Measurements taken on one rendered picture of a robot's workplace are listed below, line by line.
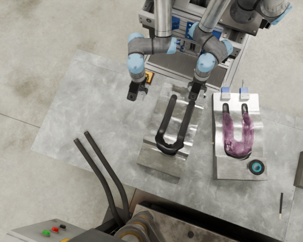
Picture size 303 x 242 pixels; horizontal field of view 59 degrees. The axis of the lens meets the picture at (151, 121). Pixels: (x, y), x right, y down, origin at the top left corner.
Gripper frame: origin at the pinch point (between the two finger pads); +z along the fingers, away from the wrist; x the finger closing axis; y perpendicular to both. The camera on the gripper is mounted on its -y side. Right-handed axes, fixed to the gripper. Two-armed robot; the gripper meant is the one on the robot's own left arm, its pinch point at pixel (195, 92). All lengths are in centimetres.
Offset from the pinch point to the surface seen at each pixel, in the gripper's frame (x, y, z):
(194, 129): -5.7, -20.2, 2.0
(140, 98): 27.8, -14.5, -4.3
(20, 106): 150, -28, 91
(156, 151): 10.3, -38.6, 5.1
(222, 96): -15.7, 3.8, 2.8
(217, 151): -21.3, -27.3, 3.9
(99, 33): 108, 67, 91
